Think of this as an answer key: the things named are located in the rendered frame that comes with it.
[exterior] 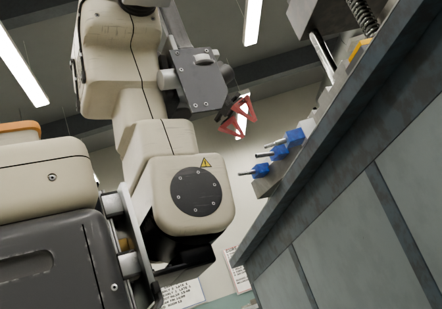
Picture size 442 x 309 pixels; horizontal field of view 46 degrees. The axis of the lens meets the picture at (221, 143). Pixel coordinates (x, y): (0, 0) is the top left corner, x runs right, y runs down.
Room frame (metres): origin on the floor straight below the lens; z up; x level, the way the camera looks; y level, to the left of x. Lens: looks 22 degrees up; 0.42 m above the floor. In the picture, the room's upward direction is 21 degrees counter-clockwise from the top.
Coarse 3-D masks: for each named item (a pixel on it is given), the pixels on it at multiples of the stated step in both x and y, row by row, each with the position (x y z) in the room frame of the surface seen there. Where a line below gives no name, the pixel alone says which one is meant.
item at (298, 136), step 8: (304, 120) 1.14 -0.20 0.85; (312, 120) 1.14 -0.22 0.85; (296, 128) 1.14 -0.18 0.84; (304, 128) 1.14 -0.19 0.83; (312, 128) 1.14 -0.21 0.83; (288, 136) 1.13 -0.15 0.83; (296, 136) 1.14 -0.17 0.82; (304, 136) 1.14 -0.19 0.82; (272, 144) 1.14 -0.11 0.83; (280, 144) 1.15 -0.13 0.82; (288, 144) 1.15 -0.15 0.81; (296, 144) 1.16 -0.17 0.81
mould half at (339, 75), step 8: (344, 64) 0.98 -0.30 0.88; (336, 72) 1.02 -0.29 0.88; (344, 72) 1.00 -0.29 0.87; (336, 80) 1.04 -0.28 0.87; (344, 80) 1.01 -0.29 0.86; (336, 88) 1.05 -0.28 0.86; (320, 96) 1.12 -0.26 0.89; (328, 96) 1.09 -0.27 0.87; (320, 104) 1.14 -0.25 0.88; (328, 104) 1.11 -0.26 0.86; (312, 112) 1.19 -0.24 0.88; (320, 112) 1.16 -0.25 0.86
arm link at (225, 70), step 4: (220, 64) 1.39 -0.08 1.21; (224, 64) 1.39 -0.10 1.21; (220, 68) 1.38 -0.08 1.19; (224, 68) 1.38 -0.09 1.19; (228, 68) 1.38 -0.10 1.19; (224, 72) 1.38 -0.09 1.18; (228, 72) 1.38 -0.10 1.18; (232, 72) 1.39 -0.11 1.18; (224, 76) 1.38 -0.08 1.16; (228, 76) 1.39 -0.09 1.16; (232, 76) 1.40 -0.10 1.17; (224, 80) 1.38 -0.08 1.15; (228, 80) 1.40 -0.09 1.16
